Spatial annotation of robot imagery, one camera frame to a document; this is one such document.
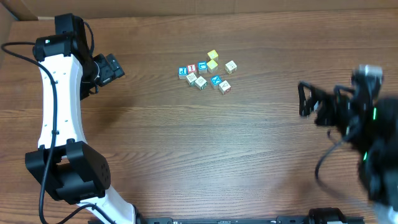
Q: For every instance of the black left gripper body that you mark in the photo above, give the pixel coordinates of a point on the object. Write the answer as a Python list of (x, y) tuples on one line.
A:
[(112, 66)]

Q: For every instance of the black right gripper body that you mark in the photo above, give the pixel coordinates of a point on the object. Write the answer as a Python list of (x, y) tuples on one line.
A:
[(325, 109)]

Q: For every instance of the blue X letter block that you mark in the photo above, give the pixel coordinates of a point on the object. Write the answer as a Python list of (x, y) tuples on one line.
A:
[(215, 81)]

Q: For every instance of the wooden block red side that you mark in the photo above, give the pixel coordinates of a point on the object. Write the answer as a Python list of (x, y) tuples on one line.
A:
[(224, 87)]

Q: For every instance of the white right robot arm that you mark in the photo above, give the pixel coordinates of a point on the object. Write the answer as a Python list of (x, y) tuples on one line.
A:
[(369, 124)]

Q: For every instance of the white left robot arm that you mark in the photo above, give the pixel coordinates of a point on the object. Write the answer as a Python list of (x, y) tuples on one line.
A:
[(64, 164)]

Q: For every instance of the blue P letter block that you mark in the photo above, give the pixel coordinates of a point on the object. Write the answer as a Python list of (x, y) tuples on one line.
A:
[(182, 72)]

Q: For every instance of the red I letter block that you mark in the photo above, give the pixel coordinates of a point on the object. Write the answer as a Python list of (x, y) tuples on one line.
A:
[(192, 68)]

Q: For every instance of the wooden W block green side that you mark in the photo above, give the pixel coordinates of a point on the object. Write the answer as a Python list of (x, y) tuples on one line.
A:
[(191, 78)]

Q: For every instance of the wooden O block green side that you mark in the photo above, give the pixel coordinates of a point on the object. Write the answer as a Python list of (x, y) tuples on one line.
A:
[(201, 83)]

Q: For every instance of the blue J letter block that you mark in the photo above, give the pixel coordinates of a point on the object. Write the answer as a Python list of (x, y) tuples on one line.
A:
[(202, 67)]

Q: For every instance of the yellow block near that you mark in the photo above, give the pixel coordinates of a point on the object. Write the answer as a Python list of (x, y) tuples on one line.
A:
[(212, 66)]

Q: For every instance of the yellow block far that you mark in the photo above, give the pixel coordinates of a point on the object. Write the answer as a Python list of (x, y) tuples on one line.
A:
[(213, 55)]

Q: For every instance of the wooden block yellow side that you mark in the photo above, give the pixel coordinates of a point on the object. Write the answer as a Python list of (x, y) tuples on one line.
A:
[(230, 67)]

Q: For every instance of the brown cardboard wall panel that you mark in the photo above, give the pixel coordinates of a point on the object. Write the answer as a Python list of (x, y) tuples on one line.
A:
[(90, 9)]

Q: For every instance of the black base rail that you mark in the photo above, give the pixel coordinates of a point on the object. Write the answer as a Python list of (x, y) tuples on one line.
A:
[(314, 216)]

